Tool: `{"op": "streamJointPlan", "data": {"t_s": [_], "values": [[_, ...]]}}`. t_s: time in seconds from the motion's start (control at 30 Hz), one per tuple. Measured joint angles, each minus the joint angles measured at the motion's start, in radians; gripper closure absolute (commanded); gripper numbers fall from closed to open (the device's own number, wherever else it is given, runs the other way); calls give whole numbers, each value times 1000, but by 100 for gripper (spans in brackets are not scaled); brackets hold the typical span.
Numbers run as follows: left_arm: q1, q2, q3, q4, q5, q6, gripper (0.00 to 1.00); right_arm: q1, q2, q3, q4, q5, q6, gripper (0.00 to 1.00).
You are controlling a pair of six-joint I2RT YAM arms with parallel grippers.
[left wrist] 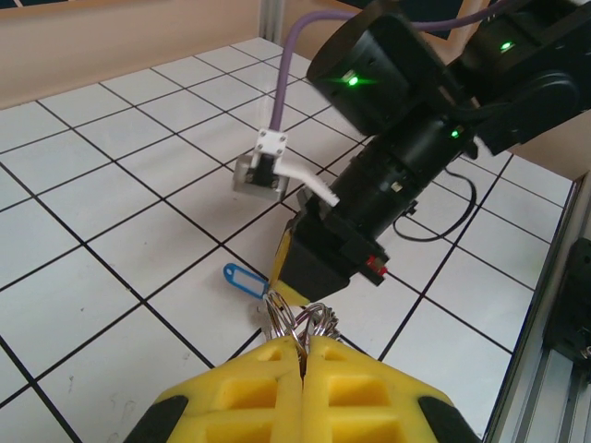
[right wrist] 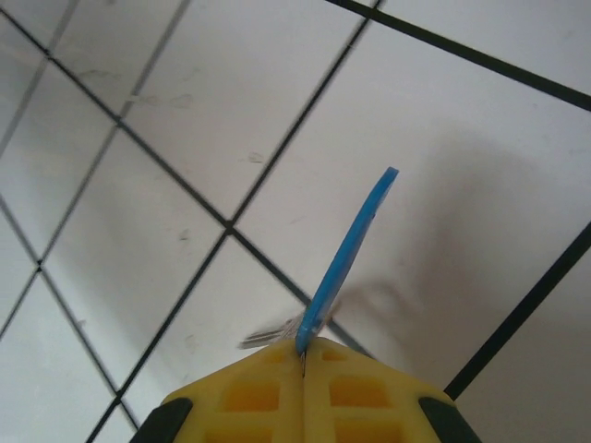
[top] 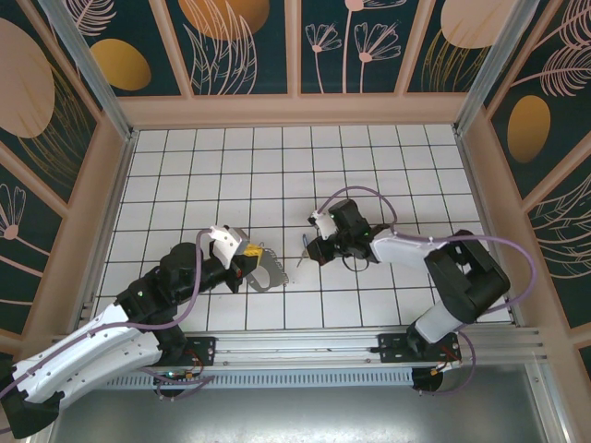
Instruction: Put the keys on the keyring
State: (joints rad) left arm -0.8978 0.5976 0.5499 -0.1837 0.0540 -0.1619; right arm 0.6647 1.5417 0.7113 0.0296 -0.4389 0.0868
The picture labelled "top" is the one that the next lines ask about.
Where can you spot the blue-capped key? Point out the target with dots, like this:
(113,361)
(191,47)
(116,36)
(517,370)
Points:
(305,240)

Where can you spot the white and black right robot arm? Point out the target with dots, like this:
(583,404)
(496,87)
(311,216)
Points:
(406,251)

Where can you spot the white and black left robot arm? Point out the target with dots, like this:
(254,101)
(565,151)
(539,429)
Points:
(83,355)

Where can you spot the grey metal sheet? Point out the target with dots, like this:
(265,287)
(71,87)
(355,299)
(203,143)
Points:
(295,417)

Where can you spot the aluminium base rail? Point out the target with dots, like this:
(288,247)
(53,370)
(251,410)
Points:
(295,346)

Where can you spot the aluminium side rail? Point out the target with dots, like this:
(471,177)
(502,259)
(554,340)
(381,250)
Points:
(485,194)
(113,207)

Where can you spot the aluminium corner post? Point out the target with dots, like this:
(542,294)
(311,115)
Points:
(494,64)
(88,69)

